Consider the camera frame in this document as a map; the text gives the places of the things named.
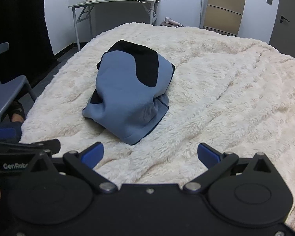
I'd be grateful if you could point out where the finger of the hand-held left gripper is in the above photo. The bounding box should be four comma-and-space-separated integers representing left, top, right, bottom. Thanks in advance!
0, 127, 22, 146
0, 139, 61, 163

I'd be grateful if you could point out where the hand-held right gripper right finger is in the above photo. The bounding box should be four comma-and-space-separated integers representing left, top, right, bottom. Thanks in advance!
183, 143, 283, 193

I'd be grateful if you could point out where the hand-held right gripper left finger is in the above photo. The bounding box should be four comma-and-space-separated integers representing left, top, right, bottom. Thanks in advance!
22, 141, 118, 194

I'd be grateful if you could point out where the blue and black sweatshirt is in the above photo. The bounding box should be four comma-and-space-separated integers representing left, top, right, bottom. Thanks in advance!
82, 40, 175, 145

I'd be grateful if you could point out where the person's sandaled foot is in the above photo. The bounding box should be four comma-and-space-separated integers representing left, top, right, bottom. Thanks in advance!
8, 100, 25, 123

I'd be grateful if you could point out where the blue-grey plastic chair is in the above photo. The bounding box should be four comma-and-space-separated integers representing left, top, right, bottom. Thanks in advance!
0, 42, 37, 126

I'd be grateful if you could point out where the cream fluffy blanket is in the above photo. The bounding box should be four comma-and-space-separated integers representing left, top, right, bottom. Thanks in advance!
20, 23, 295, 236

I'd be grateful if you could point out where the black curtain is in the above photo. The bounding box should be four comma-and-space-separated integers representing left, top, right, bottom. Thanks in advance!
0, 0, 54, 89

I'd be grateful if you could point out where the pink handheld appliance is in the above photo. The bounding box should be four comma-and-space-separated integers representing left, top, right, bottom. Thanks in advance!
160, 17, 185, 28

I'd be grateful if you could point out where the tan two-door cabinet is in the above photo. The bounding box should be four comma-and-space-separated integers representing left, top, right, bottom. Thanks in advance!
203, 0, 247, 37

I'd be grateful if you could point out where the grey door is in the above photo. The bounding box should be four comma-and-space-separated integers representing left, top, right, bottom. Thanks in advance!
269, 0, 295, 62

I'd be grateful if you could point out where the grey folding table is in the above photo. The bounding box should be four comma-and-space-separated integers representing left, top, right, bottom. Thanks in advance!
68, 0, 161, 52

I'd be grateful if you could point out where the grey power cable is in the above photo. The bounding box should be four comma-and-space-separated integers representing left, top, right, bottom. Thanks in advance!
199, 0, 204, 29

